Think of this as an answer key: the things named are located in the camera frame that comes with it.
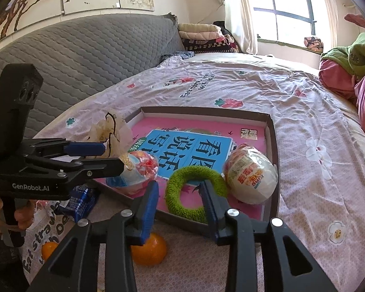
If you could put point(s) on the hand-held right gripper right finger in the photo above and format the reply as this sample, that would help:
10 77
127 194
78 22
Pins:
210 216

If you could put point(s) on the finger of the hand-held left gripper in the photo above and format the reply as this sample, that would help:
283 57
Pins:
85 149
103 167

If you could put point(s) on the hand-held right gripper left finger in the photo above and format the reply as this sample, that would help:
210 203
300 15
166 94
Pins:
147 216

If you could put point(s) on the green fluffy scrunchie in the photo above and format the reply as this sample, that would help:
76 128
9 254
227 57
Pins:
173 200

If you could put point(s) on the orange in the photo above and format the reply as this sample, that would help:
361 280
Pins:
48 249
153 251

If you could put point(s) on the small plastic-wrapped toy egg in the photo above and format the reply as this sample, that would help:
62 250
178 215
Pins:
140 167

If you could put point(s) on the beige plastic bag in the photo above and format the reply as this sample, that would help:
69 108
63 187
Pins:
118 133

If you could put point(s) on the blue snack packet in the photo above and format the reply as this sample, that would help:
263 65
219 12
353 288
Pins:
79 202

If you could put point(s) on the large plastic-wrapped toy egg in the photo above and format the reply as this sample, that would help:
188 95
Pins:
252 176

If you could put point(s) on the grey cardboard box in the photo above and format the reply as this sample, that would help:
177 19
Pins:
200 112

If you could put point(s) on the person's left hand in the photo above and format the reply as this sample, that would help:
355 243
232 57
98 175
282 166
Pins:
24 217

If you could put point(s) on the pink picture book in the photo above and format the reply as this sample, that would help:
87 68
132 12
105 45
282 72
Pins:
170 121

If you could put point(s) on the grey quilted headboard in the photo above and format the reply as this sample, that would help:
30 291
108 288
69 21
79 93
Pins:
94 60

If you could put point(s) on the dark blue patterned cloth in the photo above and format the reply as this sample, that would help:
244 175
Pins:
178 57

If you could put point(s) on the strawberry printed bed sheet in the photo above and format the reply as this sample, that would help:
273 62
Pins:
307 112

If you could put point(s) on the dark patterned folded blanket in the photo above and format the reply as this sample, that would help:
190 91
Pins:
206 46

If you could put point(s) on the pink folded blanket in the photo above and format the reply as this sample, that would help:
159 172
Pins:
203 36

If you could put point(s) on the cream folded blanket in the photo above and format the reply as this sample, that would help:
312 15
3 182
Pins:
197 28

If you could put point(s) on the folded floral cloth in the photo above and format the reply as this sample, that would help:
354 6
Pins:
313 44

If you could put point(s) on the white curtain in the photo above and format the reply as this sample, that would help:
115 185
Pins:
237 12
327 9

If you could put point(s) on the green blanket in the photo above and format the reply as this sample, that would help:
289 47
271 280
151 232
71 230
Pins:
346 54

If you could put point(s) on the window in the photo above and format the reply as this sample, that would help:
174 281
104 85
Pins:
292 6

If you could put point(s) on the pink quilted cushion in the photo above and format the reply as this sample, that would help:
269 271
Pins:
359 21

